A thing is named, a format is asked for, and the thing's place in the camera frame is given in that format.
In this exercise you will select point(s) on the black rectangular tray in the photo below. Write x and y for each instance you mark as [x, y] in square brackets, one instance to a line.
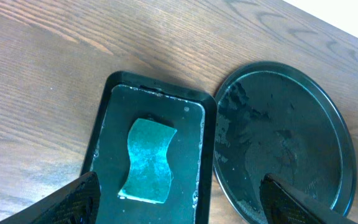
[127, 97]

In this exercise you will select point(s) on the round black tray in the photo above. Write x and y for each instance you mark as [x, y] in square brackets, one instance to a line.
[273, 118]

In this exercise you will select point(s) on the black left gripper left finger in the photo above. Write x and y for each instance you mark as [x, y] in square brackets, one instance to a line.
[76, 203]

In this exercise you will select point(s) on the green yellow sponge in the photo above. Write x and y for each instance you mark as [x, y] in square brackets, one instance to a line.
[149, 178]

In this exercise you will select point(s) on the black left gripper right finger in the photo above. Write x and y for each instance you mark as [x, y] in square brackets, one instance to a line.
[282, 203]

